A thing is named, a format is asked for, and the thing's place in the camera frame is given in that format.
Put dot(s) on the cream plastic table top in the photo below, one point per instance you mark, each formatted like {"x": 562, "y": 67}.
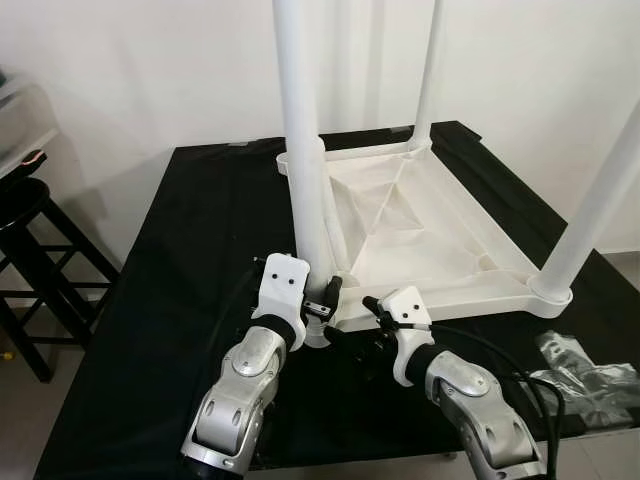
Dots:
{"x": 430, "y": 230}

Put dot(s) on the clear plastic bag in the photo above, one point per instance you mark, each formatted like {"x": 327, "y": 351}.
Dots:
{"x": 590, "y": 385}

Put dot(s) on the black stool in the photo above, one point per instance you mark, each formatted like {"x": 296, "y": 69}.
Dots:
{"x": 20, "y": 200}

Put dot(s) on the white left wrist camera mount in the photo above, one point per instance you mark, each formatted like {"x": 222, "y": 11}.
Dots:
{"x": 280, "y": 285}

